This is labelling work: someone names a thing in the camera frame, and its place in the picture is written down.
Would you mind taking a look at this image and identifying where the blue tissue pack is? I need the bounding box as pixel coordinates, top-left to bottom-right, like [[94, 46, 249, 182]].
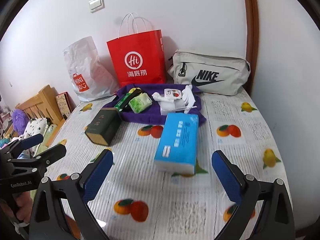
[[153, 113, 199, 176]]

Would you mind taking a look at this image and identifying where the green wet wipe packet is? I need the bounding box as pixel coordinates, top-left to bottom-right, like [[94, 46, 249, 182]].
[[114, 93, 133, 112]]

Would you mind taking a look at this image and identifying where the green white tissue packet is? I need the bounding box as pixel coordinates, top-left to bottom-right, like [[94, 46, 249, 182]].
[[129, 93, 152, 114]]

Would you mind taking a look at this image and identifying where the white glove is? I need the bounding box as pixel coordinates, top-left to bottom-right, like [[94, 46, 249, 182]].
[[152, 85, 197, 115]]

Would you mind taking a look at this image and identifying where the small white red packet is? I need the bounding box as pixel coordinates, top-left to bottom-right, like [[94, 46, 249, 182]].
[[164, 88, 182, 100]]

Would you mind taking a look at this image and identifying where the yellow black sock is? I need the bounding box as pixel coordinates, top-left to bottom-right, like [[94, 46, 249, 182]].
[[128, 87, 143, 98]]

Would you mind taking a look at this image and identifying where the person's left hand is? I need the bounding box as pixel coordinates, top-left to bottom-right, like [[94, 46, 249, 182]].
[[15, 192, 33, 223]]

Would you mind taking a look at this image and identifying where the pile of bedding clothes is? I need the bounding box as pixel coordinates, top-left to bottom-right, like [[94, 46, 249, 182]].
[[1, 118, 57, 159]]

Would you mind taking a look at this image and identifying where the purple plush toy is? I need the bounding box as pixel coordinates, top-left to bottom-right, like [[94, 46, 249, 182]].
[[12, 109, 29, 135]]

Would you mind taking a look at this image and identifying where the wooden bed headboard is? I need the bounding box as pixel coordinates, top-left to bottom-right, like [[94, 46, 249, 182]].
[[16, 85, 63, 125]]

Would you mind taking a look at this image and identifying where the fruit print table cover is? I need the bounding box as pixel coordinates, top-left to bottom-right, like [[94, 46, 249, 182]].
[[44, 92, 292, 240]]

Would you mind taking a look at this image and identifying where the dark green tea box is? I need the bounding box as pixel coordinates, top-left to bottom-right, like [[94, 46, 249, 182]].
[[85, 108, 122, 146]]

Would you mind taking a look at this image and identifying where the patterned brown book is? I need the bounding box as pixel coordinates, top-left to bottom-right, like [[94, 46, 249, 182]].
[[55, 92, 75, 119]]

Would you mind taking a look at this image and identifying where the purple towel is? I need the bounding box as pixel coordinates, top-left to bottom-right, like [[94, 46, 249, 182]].
[[103, 83, 207, 126]]

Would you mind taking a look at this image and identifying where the white Miniso plastic bag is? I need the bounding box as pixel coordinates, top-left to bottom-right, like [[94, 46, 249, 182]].
[[63, 36, 119, 102]]

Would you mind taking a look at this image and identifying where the beige Nike pouch bag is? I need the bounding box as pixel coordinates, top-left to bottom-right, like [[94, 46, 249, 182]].
[[168, 47, 251, 96]]

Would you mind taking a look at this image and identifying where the red Haidilao paper bag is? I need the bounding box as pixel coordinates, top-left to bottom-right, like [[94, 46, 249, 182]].
[[106, 12, 167, 87]]

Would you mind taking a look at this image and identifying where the brown wooden door frame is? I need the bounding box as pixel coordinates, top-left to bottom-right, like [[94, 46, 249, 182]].
[[244, 0, 259, 94]]

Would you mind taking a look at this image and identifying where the white wall switch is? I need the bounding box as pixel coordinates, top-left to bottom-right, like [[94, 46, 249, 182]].
[[88, 0, 105, 13]]

